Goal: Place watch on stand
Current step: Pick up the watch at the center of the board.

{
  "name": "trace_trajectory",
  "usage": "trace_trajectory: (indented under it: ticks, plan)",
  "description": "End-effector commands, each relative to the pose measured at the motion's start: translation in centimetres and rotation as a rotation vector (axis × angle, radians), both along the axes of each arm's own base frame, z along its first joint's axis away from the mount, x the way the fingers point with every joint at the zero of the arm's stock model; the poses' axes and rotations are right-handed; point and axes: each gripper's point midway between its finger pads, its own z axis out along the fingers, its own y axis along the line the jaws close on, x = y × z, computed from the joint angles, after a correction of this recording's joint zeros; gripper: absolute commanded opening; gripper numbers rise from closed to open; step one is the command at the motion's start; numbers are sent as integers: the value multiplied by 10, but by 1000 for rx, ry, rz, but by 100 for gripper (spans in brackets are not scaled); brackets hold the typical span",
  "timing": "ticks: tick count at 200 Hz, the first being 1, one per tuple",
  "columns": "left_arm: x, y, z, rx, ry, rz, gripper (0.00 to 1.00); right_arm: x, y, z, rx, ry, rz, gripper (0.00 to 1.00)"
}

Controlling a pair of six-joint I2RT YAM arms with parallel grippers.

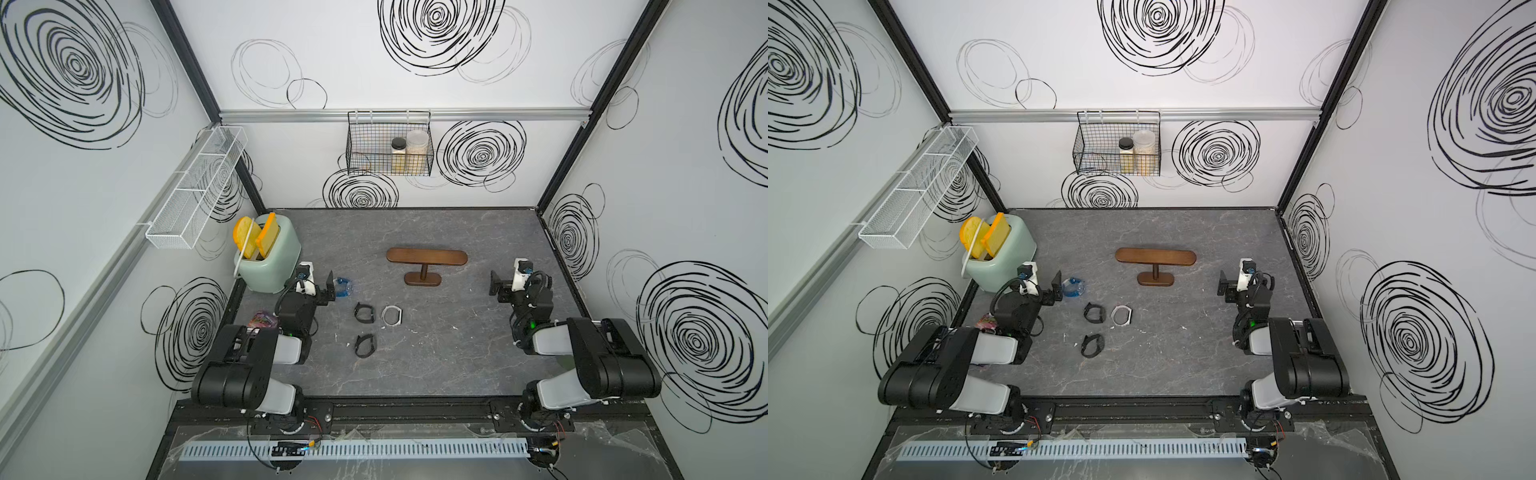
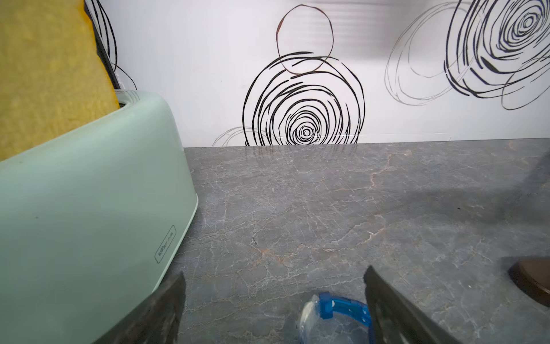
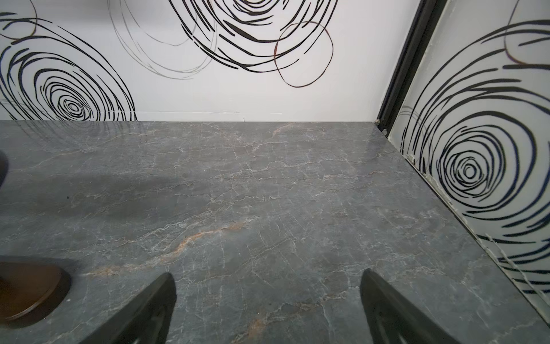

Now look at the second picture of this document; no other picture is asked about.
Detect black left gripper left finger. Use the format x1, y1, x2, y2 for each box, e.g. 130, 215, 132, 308
95, 272, 186, 343

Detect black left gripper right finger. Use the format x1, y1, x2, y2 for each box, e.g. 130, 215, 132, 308
364, 265, 461, 344

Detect blue translucent watch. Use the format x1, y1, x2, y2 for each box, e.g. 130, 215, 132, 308
298, 292, 375, 343

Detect dark wooden watch stand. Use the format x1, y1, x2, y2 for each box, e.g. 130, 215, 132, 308
508, 257, 550, 308

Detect mint green toaster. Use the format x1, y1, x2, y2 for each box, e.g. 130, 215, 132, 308
1, 90, 199, 343

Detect yellow sponge toast slice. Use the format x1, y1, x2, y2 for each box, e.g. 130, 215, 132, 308
1, 1, 120, 160

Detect black toaster cable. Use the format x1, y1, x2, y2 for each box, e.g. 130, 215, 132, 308
84, 0, 138, 91

